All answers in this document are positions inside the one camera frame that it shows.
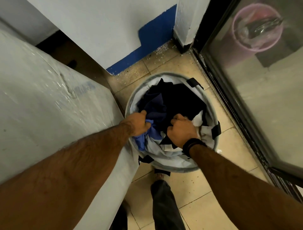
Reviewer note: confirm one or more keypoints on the person's left hand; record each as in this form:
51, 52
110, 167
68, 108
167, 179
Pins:
136, 124

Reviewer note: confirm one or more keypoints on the person's right hand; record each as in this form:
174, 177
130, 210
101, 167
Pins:
182, 131

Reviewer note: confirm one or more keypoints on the white clothes piece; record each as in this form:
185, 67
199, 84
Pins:
200, 123

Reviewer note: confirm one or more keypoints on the black garment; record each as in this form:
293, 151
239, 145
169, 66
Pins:
182, 99

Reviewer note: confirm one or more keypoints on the white and blue washing machine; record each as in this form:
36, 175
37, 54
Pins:
47, 106

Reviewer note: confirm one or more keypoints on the person's right forearm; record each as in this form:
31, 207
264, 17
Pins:
236, 184

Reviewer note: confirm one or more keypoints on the person's left forearm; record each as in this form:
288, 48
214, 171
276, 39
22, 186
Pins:
59, 177

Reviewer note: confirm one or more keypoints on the white round laundry hamper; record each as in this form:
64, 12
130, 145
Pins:
175, 163

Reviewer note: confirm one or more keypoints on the person's right sandal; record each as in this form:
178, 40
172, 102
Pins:
162, 175

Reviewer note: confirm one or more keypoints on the black wrist band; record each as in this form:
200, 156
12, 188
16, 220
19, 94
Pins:
191, 144

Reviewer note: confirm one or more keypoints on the grey floor mat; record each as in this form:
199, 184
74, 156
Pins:
279, 56

